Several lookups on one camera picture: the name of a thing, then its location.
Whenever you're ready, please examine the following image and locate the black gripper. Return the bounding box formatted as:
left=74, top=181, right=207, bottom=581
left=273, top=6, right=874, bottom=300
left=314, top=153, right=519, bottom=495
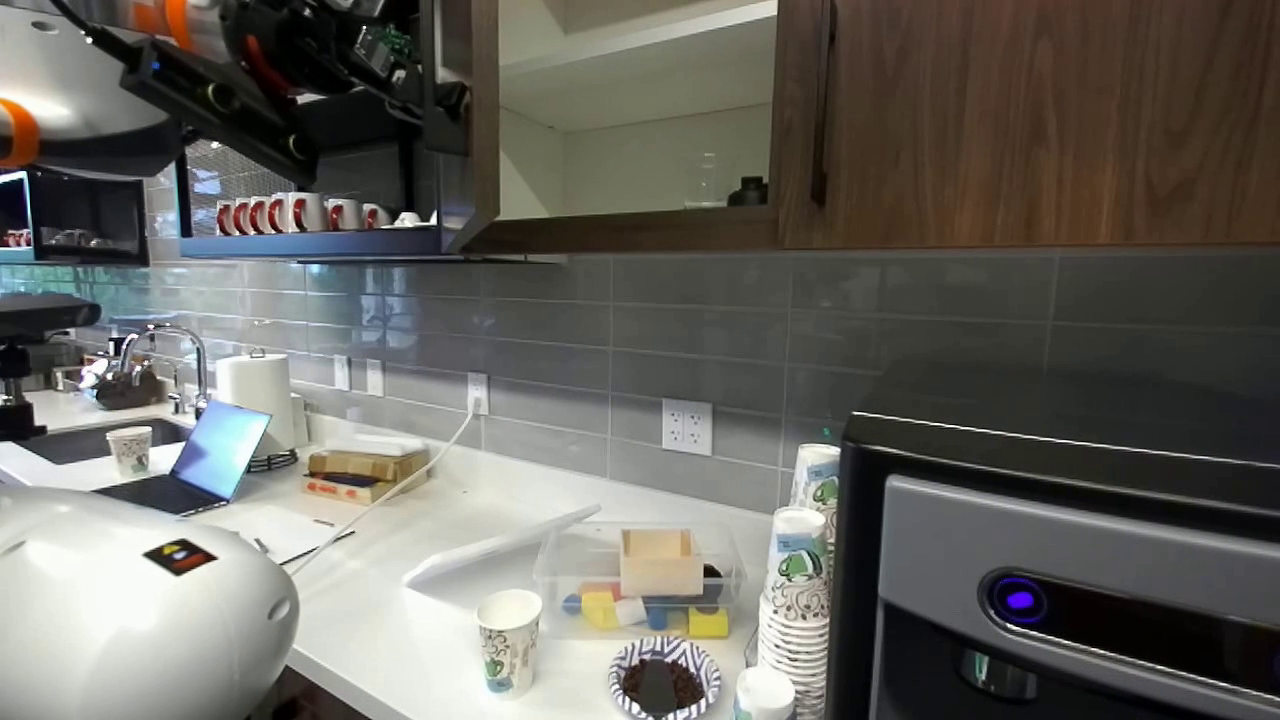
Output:
left=212, top=0, right=472, bottom=137

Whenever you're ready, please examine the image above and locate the wooden cupboard body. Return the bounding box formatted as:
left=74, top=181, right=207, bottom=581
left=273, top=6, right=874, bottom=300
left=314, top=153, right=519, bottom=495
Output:
left=457, top=0, right=794, bottom=260

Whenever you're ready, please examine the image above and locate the small black cupboard item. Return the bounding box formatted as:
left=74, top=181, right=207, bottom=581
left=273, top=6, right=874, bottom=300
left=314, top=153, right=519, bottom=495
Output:
left=725, top=173, right=776, bottom=212

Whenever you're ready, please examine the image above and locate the open laptop blue screen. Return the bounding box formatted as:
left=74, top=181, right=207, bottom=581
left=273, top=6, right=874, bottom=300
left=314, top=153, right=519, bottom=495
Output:
left=95, top=402, right=276, bottom=519

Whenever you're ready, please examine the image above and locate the green plant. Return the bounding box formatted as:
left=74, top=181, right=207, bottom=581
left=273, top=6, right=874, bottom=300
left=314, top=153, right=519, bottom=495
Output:
left=357, top=18, right=432, bottom=57

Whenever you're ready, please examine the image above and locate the white paper towel roll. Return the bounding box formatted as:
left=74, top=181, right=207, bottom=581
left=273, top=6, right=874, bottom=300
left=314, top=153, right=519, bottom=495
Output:
left=212, top=350, right=304, bottom=460

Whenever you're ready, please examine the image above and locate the chrome faucet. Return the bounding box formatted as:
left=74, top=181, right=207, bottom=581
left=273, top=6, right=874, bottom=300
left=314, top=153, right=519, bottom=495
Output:
left=135, top=317, right=212, bottom=422

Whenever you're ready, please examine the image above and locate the brown flat box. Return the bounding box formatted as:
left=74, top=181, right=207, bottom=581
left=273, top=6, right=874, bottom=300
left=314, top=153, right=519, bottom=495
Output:
left=304, top=444, right=438, bottom=487

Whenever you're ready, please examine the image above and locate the red white book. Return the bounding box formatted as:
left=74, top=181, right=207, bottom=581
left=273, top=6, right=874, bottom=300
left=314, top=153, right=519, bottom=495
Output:
left=301, top=469, right=410, bottom=510

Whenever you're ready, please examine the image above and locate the dark sink caddy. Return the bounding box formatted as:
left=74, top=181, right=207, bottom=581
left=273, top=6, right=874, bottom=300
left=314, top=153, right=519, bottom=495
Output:
left=87, top=364, right=172, bottom=416

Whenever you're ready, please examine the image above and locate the black espresso machine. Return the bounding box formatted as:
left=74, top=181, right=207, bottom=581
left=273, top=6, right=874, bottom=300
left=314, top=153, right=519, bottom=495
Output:
left=0, top=288, right=106, bottom=444

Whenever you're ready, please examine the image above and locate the white paper sheet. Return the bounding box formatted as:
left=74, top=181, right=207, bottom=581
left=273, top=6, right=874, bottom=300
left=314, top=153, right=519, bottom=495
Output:
left=215, top=500, right=360, bottom=573

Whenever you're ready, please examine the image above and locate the paper cup by sink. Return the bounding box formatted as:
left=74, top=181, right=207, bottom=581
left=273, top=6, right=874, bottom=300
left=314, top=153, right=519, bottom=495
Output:
left=106, top=425, right=155, bottom=485

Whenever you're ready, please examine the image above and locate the clear plastic container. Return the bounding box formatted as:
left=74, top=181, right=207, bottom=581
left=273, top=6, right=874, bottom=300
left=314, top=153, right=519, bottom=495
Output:
left=535, top=519, right=745, bottom=643

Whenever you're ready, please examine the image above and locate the kitchen sink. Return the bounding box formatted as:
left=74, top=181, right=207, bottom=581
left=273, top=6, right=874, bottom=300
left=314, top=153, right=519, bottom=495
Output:
left=22, top=411, right=196, bottom=469

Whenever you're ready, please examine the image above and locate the light wooden box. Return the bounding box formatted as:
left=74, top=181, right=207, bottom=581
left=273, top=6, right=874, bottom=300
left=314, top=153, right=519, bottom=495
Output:
left=612, top=524, right=707, bottom=599

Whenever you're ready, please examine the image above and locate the patterned paper cup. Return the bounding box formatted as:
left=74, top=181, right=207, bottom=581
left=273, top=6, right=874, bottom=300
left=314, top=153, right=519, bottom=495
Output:
left=472, top=585, right=550, bottom=701

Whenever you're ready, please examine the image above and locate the blue toy block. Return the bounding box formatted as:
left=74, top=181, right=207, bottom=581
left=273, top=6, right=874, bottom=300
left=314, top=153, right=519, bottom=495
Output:
left=639, top=594, right=693, bottom=633

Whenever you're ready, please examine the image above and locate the small yellow toy block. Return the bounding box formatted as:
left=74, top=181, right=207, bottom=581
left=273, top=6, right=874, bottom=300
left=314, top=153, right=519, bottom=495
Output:
left=686, top=604, right=735, bottom=643

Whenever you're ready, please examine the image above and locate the short paper cup stack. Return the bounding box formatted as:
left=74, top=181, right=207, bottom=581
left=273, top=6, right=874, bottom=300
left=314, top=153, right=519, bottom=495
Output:
left=751, top=500, right=836, bottom=720

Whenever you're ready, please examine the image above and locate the paper bowl with dark contents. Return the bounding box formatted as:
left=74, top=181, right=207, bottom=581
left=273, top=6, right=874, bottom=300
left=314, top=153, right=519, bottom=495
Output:
left=603, top=633, right=730, bottom=720

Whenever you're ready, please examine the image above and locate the black grey beverage machine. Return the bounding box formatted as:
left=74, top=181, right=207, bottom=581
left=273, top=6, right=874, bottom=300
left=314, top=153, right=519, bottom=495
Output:
left=825, top=410, right=1280, bottom=720

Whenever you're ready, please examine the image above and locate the white power cable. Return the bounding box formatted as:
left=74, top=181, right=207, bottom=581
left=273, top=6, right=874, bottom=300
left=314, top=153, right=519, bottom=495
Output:
left=276, top=404, right=484, bottom=573

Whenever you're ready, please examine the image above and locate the black glass wall cabinet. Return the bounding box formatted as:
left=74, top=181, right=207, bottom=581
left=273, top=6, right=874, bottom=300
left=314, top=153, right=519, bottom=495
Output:
left=0, top=163, right=153, bottom=269

